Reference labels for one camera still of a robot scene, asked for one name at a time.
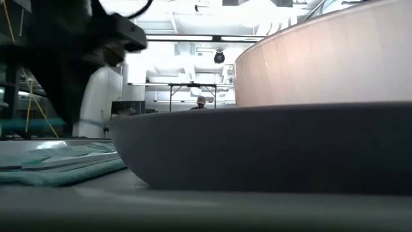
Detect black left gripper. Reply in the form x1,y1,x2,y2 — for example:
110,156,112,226
0,0,125,126

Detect teal cloth napkin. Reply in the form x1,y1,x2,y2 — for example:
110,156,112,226
0,142,127,188

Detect lavender plastic plate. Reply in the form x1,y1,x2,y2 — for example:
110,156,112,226
108,102,412,195

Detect pink translucent bowl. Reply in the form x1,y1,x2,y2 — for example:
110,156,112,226
234,0,412,108

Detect grey plastic tray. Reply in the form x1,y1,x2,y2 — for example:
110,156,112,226
0,137,412,232

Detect white column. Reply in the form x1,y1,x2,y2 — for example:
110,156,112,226
72,64,146,139

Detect black background table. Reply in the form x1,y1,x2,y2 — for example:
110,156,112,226
167,82,220,112

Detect person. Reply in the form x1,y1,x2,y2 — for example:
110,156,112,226
189,95,209,111

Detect yellow strap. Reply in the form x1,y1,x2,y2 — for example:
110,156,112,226
21,67,60,139

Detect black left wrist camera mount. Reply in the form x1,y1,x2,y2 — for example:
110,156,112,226
111,12,149,53

